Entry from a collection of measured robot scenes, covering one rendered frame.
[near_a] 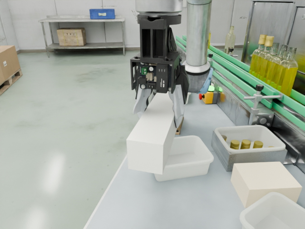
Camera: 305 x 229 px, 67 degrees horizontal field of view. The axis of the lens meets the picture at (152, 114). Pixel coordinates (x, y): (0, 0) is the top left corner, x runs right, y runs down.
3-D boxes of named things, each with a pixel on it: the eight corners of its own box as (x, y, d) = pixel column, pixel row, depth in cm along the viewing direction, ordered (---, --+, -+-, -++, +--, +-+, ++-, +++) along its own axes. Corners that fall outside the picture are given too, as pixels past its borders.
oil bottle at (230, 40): (232, 62, 180) (237, 26, 168) (225, 62, 179) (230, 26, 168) (228, 60, 185) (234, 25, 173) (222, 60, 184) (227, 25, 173)
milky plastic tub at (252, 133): (283, 166, 87) (289, 147, 83) (226, 171, 85) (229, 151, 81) (259, 141, 102) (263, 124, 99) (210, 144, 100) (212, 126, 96)
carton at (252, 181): (295, 205, 71) (302, 187, 68) (244, 208, 70) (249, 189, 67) (274, 178, 82) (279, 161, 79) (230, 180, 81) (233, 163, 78)
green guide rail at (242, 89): (255, 109, 102) (259, 92, 98) (253, 109, 102) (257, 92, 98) (176, 42, 257) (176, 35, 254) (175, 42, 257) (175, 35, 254)
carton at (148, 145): (128, 168, 40) (126, 139, 37) (158, 110, 61) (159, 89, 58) (162, 174, 39) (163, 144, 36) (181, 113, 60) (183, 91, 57)
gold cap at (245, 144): (242, 153, 92) (244, 144, 90) (238, 148, 95) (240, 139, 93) (250, 152, 92) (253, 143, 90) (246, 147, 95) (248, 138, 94)
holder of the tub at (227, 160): (295, 166, 88) (301, 149, 84) (226, 171, 85) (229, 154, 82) (270, 141, 103) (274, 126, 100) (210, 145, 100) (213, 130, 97)
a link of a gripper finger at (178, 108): (172, 139, 43) (159, 94, 40) (176, 124, 48) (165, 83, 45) (188, 137, 42) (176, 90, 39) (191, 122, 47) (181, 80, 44)
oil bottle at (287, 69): (287, 107, 104) (301, 60, 95) (275, 108, 104) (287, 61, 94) (279, 102, 109) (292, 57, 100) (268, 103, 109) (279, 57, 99)
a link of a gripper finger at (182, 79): (169, 107, 45) (156, 64, 42) (170, 103, 46) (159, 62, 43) (192, 103, 43) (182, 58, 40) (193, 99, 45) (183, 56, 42)
